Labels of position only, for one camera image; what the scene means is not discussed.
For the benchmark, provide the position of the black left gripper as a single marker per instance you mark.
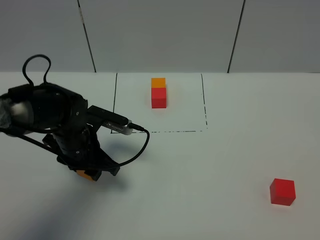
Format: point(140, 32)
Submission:
point(80, 150)

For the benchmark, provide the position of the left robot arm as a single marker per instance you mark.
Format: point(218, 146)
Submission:
point(61, 122)

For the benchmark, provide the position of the red template block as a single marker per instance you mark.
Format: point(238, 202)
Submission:
point(159, 98)

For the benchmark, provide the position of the orange template block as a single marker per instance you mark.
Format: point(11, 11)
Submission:
point(158, 82)

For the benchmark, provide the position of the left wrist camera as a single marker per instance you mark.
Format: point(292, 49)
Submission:
point(110, 120)

